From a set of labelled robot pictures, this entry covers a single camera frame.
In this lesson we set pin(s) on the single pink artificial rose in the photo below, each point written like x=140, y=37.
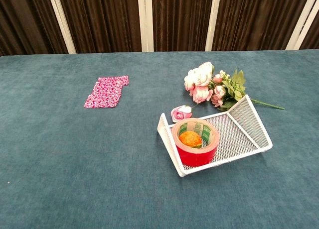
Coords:
x=180, y=113

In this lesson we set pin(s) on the orange round fruit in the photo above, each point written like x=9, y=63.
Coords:
x=190, y=138

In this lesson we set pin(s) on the pink artificial flower bouquet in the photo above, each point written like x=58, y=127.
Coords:
x=202, y=77

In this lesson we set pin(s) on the white metal mesh tray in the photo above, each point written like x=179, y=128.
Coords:
x=236, y=137

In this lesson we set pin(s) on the teal velvet tablecloth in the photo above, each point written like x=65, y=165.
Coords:
x=99, y=176

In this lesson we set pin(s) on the dark brown pleated curtain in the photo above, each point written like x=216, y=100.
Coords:
x=104, y=20

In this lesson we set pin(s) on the red duct tape roll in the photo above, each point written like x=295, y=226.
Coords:
x=197, y=156

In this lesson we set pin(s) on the white frame post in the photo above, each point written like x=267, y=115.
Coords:
x=61, y=22
x=145, y=20
x=213, y=20
x=302, y=20

